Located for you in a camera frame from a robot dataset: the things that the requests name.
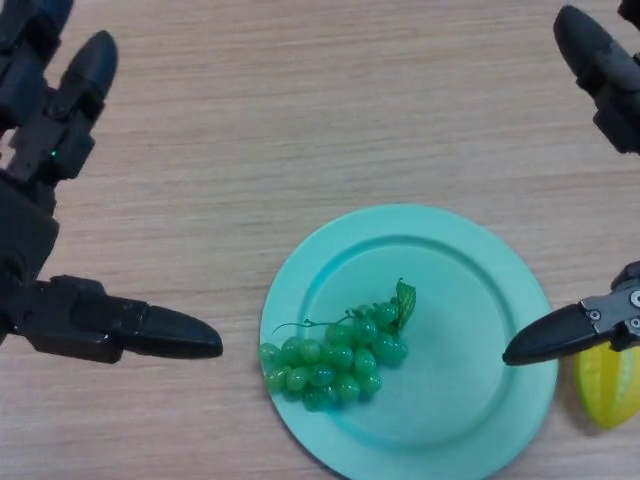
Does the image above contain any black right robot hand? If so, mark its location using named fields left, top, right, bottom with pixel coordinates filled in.
left=501, top=0, right=640, bottom=368

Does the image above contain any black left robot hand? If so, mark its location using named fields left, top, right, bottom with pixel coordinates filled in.
left=0, top=0, right=224, bottom=365

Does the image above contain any green grapes bunch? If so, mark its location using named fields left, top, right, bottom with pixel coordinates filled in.
left=258, top=277, right=418, bottom=412

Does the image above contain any teal round plate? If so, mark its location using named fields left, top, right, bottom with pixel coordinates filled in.
left=260, top=202, right=559, bottom=480

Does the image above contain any yellow starfruit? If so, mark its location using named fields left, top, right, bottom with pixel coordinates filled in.
left=573, top=340, right=640, bottom=431

